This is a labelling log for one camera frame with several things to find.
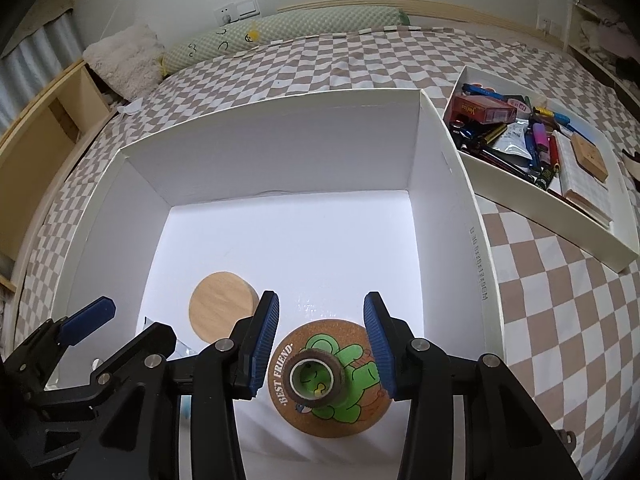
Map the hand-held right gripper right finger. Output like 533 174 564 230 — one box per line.
363 290 583 480

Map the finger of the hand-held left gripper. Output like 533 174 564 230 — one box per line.
0 296 117 391
92 322 177 401

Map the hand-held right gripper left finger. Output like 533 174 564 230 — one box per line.
75 290 281 480

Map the frog print cork coaster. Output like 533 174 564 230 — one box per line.
269 319 392 438

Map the round wooden lid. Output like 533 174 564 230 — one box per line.
189 272 261 345

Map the brown tape roll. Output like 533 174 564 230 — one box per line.
286 349 346 407

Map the white cardboard box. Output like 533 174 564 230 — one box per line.
47 87 503 480

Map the wooden bedside shelf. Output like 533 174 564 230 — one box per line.
0 57 121 306

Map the shallow white tray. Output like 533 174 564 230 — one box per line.
442 64 640 275

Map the silver packet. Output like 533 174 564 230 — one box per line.
492 122 533 161

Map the checkered notebook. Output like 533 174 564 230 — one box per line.
550 132 613 221

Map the red box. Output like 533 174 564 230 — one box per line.
446 95 518 125

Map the fluffy white pillow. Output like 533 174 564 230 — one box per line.
82 24 166 101

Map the pale blue curtain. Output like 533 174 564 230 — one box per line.
0 7 83 136

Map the pile of assorted lighters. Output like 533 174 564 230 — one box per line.
447 82 573 191

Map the dotted wooden block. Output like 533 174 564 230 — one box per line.
570 132 610 181

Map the beige printed valance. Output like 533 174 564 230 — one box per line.
15 0 76 41

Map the green bolster pillow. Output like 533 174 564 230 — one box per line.
160 10 411 78

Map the wooden wardrobe shelf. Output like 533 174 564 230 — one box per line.
567 0 640 106

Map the pile of clothes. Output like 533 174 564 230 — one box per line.
580 5 640 76

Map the wide wall socket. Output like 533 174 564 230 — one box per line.
212 0 261 23

